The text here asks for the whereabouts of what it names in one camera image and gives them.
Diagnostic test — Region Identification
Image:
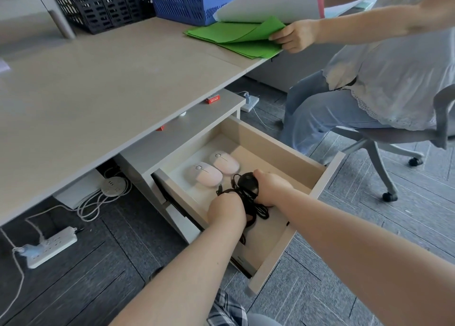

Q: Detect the person's right hand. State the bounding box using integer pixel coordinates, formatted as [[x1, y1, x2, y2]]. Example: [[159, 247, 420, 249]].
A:
[[253, 170, 294, 208]]

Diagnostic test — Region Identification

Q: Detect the person's left hand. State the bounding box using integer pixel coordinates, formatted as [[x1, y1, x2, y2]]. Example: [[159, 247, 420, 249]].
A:
[[207, 192, 247, 232]]

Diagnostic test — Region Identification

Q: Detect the black wired computer mouse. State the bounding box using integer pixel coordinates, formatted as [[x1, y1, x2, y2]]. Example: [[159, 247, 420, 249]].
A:
[[216, 172, 269, 245]]

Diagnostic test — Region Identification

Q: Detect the person's left forearm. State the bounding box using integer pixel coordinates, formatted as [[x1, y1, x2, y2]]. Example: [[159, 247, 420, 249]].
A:
[[108, 219, 247, 326]]

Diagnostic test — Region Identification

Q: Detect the person's right forearm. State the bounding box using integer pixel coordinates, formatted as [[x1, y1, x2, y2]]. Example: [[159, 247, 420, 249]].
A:
[[273, 187, 455, 326]]

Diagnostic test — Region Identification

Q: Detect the beige wooden drawer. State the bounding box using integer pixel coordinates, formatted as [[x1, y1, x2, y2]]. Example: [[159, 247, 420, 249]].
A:
[[152, 116, 346, 296]]

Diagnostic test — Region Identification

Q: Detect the white power adapter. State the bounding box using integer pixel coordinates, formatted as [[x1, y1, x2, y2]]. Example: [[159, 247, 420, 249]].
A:
[[241, 95, 259, 113]]

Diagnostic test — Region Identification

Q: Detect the white drawer cabinet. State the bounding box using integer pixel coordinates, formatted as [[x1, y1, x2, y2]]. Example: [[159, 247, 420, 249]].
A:
[[114, 88, 246, 245]]

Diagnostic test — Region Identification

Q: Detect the person's plaid clothing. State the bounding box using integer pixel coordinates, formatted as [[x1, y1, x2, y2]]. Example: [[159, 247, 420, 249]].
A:
[[206, 288, 247, 326]]

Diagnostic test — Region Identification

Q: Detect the green paper folder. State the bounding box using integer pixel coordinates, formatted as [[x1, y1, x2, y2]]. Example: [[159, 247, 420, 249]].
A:
[[184, 16, 287, 59]]

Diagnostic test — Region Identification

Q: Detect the grey office chair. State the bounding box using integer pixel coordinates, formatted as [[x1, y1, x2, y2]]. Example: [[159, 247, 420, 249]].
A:
[[322, 84, 455, 202]]

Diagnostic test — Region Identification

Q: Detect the round white power hub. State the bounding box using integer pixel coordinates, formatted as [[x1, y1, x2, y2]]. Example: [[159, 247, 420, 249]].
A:
[[100, 176, 127, 198]]

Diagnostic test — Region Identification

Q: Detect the white paper sheet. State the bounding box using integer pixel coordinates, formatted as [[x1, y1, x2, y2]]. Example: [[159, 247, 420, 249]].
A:
[[213, 0, 320, 24]]

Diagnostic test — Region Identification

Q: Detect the white power strip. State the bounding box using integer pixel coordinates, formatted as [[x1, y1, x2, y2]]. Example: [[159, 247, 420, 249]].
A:
[[22, 226, 78, 269]]

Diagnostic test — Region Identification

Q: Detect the black plastic file basket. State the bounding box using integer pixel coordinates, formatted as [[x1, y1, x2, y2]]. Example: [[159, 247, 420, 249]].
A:
[[48, 0, 156, 35]]

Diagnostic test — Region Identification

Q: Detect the pink wireless computer mouse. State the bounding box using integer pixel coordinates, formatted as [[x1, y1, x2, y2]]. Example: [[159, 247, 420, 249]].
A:
[[188, 162, 223, 187], [209, 151, 240, 174]]

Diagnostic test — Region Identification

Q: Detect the white cable bundle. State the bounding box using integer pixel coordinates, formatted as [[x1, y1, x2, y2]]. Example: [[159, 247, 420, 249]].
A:
[[77, 173, 133, 222]]

